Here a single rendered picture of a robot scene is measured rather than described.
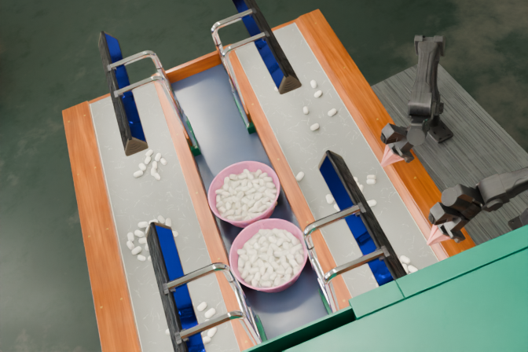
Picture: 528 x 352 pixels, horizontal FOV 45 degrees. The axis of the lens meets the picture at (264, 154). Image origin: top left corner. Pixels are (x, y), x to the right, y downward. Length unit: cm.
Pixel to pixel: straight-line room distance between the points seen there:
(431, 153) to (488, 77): 125
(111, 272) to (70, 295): 102
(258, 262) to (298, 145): 50
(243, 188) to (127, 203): 46
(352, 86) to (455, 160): 49
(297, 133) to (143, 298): 84
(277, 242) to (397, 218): 41
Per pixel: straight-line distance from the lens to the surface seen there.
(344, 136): 240
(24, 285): 347
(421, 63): 212
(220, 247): 220
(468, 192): 186
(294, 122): 248
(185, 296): 179
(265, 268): 215
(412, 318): 87
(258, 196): 230
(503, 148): 244
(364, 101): 247
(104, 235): 240
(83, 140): 274
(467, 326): 87
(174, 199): 240
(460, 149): 243
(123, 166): 259
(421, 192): 220
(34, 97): 435
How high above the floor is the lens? 259
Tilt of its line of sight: 50 degrees down
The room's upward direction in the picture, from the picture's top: 19 degrees counter-clockwise
